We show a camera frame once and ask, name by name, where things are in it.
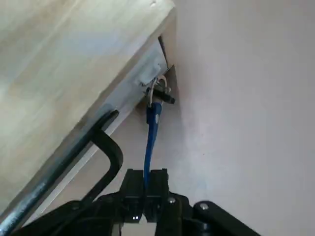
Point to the key with blue tag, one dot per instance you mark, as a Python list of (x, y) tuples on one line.
[(150, 137)]

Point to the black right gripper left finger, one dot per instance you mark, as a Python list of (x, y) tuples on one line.
[(86, 216)]

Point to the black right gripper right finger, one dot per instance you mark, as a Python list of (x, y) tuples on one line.
[(177, 216)]

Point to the wooden drawer box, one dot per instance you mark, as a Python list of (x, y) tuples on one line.
[(61, 61)]

